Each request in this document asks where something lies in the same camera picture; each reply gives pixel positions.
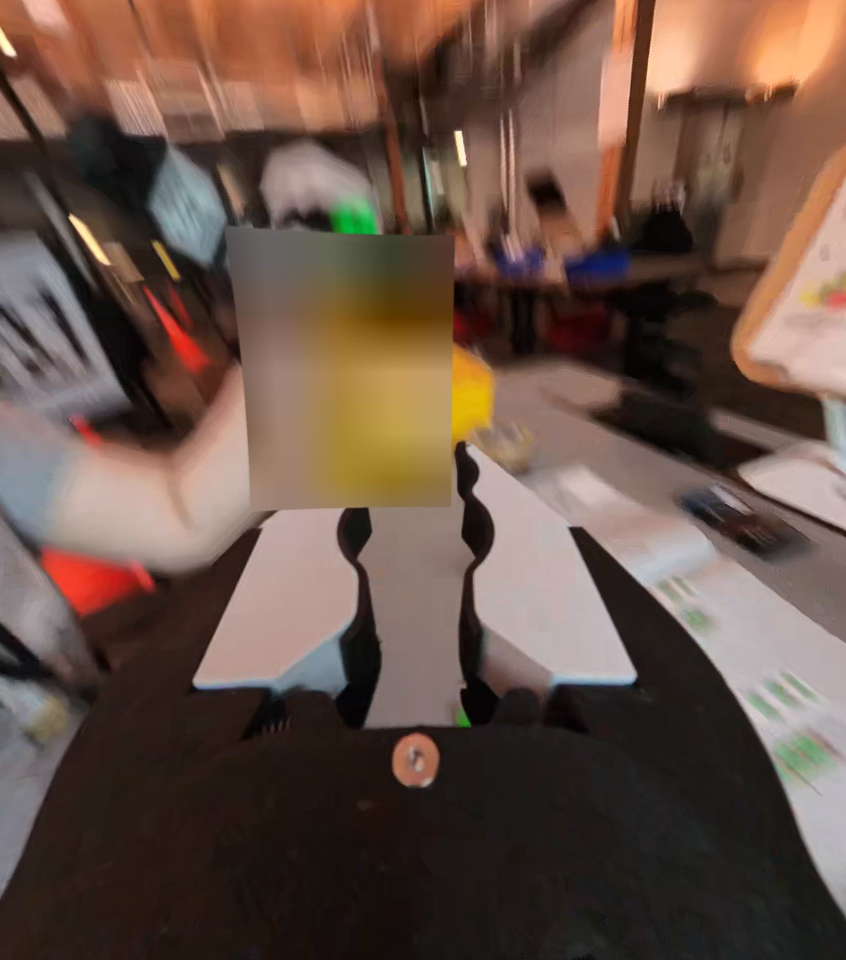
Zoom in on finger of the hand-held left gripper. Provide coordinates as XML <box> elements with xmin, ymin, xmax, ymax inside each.
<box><xmin>261</xmin><ymin>141</ymin><xmax>381</xmax><ymax>226</ymax></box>

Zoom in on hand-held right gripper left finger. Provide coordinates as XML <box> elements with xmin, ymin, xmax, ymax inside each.
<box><xmin>192</xmin><ymin>508</ymin><xmax>383</xmax><ymax>729</ymax></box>

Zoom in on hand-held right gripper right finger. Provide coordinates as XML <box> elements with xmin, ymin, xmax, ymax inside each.
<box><xmin>455</xmin><ymin>441</ymin><xmax>639</xmax><ymax>729</ymax></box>

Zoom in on person's left forearm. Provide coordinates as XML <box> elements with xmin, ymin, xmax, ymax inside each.
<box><xmin>0</xmin><ymin>367</ymin><xmax>255</xmax><ymax>579</ymax></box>

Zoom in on grey desk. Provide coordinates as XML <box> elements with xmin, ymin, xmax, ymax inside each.
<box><xmin>0</xmin><ymin>360</ymin><xmax>846</xmax><ymax>960</ymax></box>

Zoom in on orange plastic piece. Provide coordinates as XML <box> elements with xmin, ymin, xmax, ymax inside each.
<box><xmin>40</xmin><ymin>547</ymin><xmax>158</xmax><ymax>620</ymax></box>
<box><xmin>144</xmin><ymin>288</ymin><xmax>212</xmax><ymax>376</ymax></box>

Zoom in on building instruction booklet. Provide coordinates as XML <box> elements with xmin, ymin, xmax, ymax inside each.
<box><xmin>528</xmin><ymin>461</ymin><xmax>846</xmax><ymax>954</ymax></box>

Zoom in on yellow board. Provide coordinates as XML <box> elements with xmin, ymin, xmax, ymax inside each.
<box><xmin>453</xmin><ymin>346</ymin><xmax>497</xmax><ymax>445</ymax></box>

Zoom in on black device with blue edge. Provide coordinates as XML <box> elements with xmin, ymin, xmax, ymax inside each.
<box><xmin>681</xmin><ymin>483</ymin><xmax>814</xmax><ymax>560</ymax></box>

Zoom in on black office chair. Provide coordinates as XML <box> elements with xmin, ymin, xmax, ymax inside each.
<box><xmin>595</xmin><ymin>208</ymin><xmax>726</xmax><ymax>451</ymax></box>

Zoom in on blue storage bins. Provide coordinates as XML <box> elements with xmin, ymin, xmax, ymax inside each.
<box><xmin>490</xmin><ymin>243</ymin><xmax>634</xmax><ymax>290</ymax></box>

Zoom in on white board stand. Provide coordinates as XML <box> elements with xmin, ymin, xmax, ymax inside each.
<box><xmin>738</xmin><ymin>396</ymin><xmax>846</xmax><ymax>558</ymax></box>

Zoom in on white display board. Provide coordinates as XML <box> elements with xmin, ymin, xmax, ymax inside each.
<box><xmin>730</xmin><ymin>90</ymin><xmax>846</xmax><ymax>417</ymax></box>

